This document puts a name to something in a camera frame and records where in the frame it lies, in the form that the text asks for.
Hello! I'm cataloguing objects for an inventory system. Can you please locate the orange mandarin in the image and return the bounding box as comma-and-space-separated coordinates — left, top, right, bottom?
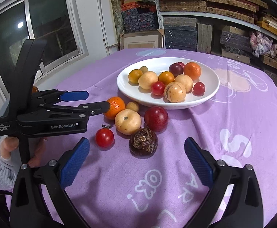
184, 62, 201, 81
104, 96, 126, 120

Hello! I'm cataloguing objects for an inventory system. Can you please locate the beige apple-shaped fruit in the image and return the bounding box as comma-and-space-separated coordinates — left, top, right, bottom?
115, 109, 142, 135

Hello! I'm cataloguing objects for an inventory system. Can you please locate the small brown longan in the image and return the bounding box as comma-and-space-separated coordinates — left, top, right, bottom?
139, 66, 149, 74
126, 101, 139, 113

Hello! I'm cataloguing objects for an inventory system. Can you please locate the dark brown passion fruit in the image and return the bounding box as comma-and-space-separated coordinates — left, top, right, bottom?
129, 128, 158, 158

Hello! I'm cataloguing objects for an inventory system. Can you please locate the large dark red plum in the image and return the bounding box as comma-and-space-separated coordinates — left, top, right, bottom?
144, 106, 168, 132

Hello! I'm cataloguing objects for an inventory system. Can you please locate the small orange tomato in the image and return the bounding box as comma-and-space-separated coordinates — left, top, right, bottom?
158, 71, 175, 86

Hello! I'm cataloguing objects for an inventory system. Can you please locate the person's left hand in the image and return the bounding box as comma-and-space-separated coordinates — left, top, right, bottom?
0, 136, 48, 168

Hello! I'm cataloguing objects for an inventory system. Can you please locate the wooden chair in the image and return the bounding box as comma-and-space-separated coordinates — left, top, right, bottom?
32, 86, 39, 94

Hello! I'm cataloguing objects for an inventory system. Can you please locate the yellow cherry tomato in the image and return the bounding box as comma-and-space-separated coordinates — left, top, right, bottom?
128, 69, 143, 84

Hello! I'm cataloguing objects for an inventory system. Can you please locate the white oval plate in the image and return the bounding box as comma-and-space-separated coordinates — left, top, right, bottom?
116, 57, 220, 110

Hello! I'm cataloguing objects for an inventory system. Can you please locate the purple printed tablecloth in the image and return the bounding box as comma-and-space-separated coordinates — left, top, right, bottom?
5, 48, 277, 228

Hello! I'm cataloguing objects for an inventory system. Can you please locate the speckled tan melon fruit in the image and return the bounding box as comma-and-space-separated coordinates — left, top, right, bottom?
164, 82, 186, 102

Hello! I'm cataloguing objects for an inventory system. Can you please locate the framed picture on floor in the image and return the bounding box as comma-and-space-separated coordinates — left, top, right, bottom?
120, 29, 164, 50

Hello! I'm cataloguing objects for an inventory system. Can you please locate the white board leaning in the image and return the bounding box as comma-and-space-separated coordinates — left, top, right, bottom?
97, 0, 119, 55

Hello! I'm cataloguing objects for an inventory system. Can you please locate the tan round fruit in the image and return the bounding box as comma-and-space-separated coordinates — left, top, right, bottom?
175, 74, 194, 93

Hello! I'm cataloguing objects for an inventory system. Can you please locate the small red cherry tomato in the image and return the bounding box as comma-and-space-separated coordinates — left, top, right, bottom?
193, 82, 206, 96

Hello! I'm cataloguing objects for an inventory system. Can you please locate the metal storage shelf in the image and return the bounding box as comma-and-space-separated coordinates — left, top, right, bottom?
113, 0, 277, 95

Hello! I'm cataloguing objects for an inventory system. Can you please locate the pink plastic bag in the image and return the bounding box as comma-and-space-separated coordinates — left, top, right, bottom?
250, 31, 277, 58

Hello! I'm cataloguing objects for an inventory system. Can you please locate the window with white frame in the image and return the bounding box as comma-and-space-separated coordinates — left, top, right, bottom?
0, 0, 89, 100

